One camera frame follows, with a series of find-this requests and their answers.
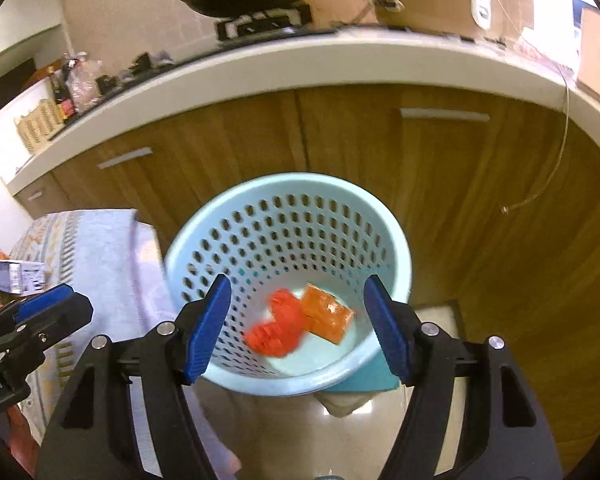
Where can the light blue perforated trash basket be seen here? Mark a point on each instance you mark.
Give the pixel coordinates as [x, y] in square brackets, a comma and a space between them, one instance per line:
[290, 231]

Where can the wooden kitchen cabinet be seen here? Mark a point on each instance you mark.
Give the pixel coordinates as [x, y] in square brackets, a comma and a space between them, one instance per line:
[498, 198]

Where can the black gas stove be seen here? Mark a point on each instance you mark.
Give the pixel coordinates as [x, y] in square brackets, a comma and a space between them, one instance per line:
[231, 34]

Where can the dark soy sauce bottle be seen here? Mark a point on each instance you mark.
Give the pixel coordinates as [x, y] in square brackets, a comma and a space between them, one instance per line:
[62, 97]

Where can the dark blue milk carton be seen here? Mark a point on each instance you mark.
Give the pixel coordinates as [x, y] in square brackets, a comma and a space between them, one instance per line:
[22, 278]

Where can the clear plastic bag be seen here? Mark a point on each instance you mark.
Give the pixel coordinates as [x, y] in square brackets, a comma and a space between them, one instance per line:
[82, 82]

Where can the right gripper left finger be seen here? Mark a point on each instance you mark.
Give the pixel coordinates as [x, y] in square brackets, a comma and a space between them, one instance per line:
[92, 432]

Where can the patterned blue tablecloth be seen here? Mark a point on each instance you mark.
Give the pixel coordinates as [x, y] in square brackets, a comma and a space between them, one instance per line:
[94, 252]

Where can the red orange plastic wrapper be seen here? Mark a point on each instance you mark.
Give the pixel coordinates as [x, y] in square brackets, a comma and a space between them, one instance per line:
[282, 333]

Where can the woven cutlery basket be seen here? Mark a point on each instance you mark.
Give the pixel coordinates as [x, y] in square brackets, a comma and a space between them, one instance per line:
[37, 128]

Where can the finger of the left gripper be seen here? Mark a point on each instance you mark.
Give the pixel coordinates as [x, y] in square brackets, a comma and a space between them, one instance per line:
[49, 305]

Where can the orange snack packet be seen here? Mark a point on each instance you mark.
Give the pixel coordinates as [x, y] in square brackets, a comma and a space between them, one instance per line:
[324, 316]

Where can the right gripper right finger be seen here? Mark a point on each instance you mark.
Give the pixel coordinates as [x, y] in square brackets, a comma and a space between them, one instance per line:
[471, 415]

